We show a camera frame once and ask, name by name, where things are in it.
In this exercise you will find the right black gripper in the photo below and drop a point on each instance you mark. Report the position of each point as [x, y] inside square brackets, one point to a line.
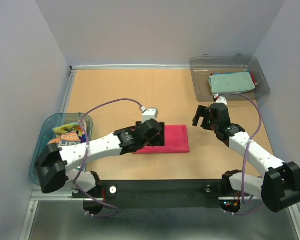
[202, 111]

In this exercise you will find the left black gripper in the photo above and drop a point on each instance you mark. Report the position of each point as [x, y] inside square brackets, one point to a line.
[158, 140]

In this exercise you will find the pink towel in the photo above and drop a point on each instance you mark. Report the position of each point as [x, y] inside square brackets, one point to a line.
[176, 141]

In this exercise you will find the mint green towel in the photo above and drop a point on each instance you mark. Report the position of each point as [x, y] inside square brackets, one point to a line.
[240, 82]

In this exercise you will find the red blue cat towel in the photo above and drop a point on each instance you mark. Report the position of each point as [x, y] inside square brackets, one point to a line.
[252, 76]

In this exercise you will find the patterned light blue towel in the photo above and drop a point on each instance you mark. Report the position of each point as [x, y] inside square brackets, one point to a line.
[68, 139]

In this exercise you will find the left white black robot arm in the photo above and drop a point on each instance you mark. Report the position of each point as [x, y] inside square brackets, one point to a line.
[57, 166]

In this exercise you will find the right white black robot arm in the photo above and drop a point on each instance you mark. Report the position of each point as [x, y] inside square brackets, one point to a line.
[267, 165]

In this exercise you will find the clear grey plastic bin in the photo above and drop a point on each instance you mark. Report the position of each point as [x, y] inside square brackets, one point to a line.
[202, 67]

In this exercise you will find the yellow patterned towel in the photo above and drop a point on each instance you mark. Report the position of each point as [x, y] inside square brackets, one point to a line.
[71, 127]

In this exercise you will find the teal plastic laundry bin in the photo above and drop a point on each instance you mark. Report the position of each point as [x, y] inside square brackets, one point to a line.
[47, 134]

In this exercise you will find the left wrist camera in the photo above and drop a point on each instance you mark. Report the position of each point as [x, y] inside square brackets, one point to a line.
[149, 113]

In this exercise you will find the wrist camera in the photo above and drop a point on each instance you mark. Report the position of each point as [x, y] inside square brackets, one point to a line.
[149, 113]
[220, 99]

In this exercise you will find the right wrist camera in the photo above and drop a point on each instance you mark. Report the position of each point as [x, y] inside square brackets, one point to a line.
[220, 99]

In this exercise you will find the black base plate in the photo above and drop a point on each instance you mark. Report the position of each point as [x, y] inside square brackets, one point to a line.
[102, 208]

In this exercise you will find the aluminium front rail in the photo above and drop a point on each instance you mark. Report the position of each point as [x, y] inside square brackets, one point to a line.
[264, 189]

